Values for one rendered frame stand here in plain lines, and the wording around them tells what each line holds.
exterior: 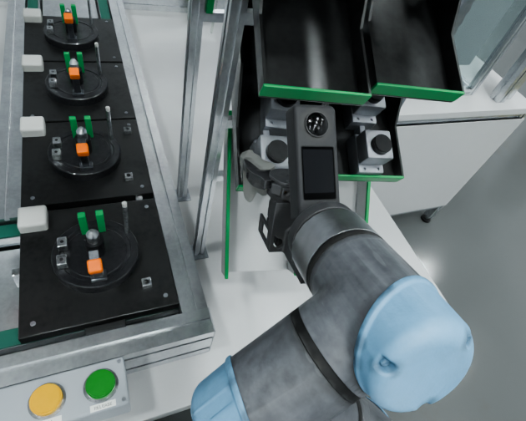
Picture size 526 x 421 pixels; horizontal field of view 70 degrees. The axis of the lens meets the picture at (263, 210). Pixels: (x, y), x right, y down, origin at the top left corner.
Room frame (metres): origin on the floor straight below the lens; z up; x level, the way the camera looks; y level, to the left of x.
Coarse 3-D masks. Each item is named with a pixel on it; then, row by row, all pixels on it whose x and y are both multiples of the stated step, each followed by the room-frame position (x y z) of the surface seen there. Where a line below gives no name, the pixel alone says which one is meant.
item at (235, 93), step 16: (240, 48) 0.49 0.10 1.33; (240, 64) 0.47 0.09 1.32; (240, 80) 0.46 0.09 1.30; (256, 80) 0.53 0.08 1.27; (240, 96) 0.50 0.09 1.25; (256, 96) 0.51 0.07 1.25; (240, 112) 0.48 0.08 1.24; (256, 112) 0.49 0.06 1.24; (240, 128) 0.45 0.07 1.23; (256, 128) 0.47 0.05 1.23; (240, 144) 0.43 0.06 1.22; (240, 176) 0.39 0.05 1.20
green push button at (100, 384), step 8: (96, 376) 0.13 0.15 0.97; (104, 376) 0.13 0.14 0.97; (112, 376) 0.14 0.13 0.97; (88, 384) 0.12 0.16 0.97; (96, 384) 0.12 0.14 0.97; (104, 384) 0.12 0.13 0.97; (112, 384) 0.13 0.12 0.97; (88, 392) 0.11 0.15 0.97; (96, 392) 0.11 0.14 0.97; (104, 392) 0.12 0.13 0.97; (112, 392) 0.12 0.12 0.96
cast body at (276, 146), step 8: (264, 136) 0.40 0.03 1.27; (272, 136) 0.41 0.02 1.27; (280, 136) 0.42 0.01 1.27; (256, 144) 0.41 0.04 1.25; (264, 144) 0.40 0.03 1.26; (272, 144) 0.39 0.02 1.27; (280, 144) 0.40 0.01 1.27; (256, 152) 0.40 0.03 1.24; (264, 152) 0.39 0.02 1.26; (272, 152) 0.38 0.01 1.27; (280, 152) 0.39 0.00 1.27; (272, 160) 0.38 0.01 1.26; (280, 160) 0.38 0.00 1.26; (280, 168) 0.38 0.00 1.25; (288, 168) 0.38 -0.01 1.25
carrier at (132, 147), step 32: (32, 128) 0.53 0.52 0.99; (64, 128) 0.58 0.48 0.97; (96, 128) 0.61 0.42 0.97; (32, 160) 0.46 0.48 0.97; (64, 160) 0.48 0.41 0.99; (96, 160) 0.50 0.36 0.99; (128, 160) 0.55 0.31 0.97; (32, 192) 0.39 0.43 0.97; (64, 192) 0.42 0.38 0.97; (96, 192) 0.44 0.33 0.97; (128, 192) 0.47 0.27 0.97
